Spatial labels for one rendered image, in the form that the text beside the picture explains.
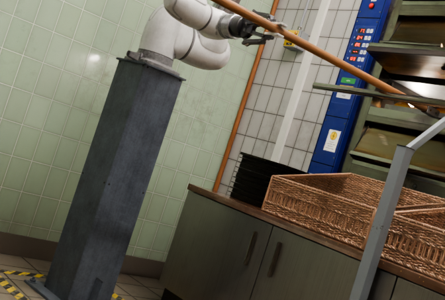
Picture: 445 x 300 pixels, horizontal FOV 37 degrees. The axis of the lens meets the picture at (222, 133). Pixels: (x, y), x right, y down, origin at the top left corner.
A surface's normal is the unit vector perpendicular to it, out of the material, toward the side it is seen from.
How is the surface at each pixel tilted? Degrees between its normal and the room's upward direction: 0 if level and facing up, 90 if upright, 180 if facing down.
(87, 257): 90
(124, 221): 90
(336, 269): 90
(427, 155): 70
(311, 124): 90
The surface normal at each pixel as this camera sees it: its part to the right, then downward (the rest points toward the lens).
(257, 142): -0.74, -0.27
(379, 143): -0.59, -0.58
